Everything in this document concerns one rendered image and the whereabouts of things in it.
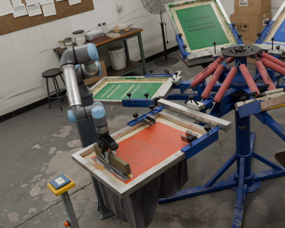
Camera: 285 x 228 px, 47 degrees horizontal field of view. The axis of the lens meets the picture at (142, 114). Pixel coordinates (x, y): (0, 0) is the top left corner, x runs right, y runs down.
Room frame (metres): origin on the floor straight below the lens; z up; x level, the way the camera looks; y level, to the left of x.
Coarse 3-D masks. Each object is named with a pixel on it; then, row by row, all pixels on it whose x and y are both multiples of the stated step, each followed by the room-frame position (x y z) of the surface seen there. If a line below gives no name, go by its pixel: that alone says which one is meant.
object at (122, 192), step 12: (168, 120) 2.16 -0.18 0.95; (180, 120) 2.07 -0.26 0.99; (120, 132) 2.05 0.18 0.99; (204, 132) 1.87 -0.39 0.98; (72, 156) 1.84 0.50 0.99; (84, 156) 1.87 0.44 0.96; (180, 156) 1.63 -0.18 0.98; (84, 168) 1.72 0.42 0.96; (96, 168) 1.65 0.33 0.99; (156, 168) 1.55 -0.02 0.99; (168, 168) 1.57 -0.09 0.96; (108, 180) 1.51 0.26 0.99; (144, 180) 1.47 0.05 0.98; (120, 192) 1.39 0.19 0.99; (132, 192) 1.42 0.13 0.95
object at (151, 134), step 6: (150, 126) 2.13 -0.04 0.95; (156, 126) 2.11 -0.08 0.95; (162, 126) 2.09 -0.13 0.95; (168, 126) 2.08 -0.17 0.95; (138, 132) 2.07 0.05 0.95; (144, 132) 2.05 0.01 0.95; (150, 132) 2.04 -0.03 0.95; (156, 132) 2.02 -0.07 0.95; (162, 132) 2.01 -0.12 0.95; (168, 132) 1.99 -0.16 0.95; (126, 138) 2.01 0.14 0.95; (132, 138) 2.00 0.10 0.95; (144, 138) 1.97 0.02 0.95; (150, 138) 1.95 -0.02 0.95; (156, 138) 1.94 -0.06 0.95; (120, 144) 1.94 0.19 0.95; (108, 150) 1.90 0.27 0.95
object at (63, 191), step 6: (72, 180) 1.63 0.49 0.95; (48, 186) 1.62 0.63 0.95; (66, 186) 1.58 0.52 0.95; (72, 186) 1.59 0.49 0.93; (54, 192) 1.55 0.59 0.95; (60, 192) 1.55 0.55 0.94; (66, 192) 1.61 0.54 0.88; (66, 198) 1.61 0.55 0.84; (66, 204) 1.60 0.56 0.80; (66, 210) 1.61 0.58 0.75; (72, 210) 1.61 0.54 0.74; (72, 216) 1.61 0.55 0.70; (72, 222) 1.60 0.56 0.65
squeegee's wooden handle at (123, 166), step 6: (96, 144) 1.83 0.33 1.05; (96, 150) 1.81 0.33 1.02; (102, 156) 1.76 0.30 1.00; (114, 156) 1.66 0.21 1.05; (114, 162) 1.64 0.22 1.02; (120, 162) 1.58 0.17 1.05; (126, 162) 1.57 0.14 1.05; (120, 168) 1.59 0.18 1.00; (126, 168) 1.54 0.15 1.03; (126, 174) 1.55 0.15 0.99
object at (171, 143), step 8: (168, 136) 1.94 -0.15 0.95; (176, 136) 1.92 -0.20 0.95; (152, 144) 1.87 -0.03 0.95; (160, 144) 1.85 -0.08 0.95; (168, 144) 1.84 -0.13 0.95; (176, 144) 1.82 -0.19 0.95; (184, 144) 1.80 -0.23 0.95; (168, 152) 1.74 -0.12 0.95; (160, 160) 1.67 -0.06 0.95; (144, 168) 1.62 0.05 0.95; (136, 176) 1.55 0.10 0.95
